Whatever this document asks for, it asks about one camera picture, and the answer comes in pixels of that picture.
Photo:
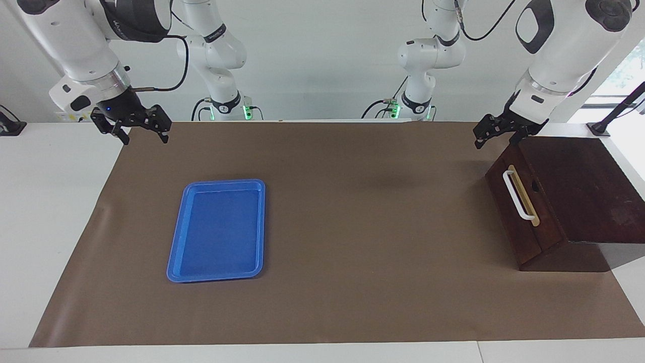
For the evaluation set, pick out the brown table mat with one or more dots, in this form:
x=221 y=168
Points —
x=352 y=227

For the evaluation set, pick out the black table clamp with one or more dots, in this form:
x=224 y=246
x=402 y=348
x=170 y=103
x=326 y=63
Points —
x=10 y=128

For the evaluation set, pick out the wooden drawer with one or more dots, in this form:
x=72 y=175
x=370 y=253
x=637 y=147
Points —
x=548 y=222

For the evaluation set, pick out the black camera stand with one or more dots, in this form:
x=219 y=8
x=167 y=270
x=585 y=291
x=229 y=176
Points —
x=598 y=128

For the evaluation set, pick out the yellow warning sticker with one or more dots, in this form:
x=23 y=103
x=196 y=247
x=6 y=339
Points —
x=68 y=117

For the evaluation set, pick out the window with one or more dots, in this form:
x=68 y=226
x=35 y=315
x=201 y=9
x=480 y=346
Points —
x=625 y=70

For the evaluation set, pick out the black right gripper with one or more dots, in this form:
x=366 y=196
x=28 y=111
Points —
x=118 y=107

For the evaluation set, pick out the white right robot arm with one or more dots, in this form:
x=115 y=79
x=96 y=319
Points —
x=75 y=45

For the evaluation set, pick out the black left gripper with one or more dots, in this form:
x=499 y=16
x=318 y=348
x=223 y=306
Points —
x=524 y=121

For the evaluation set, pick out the dark wooden drawer cabinet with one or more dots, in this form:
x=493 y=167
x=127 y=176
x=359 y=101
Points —
x=579 y=191

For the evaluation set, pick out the blue plastic tray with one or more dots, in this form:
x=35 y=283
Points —
x=216 y=232

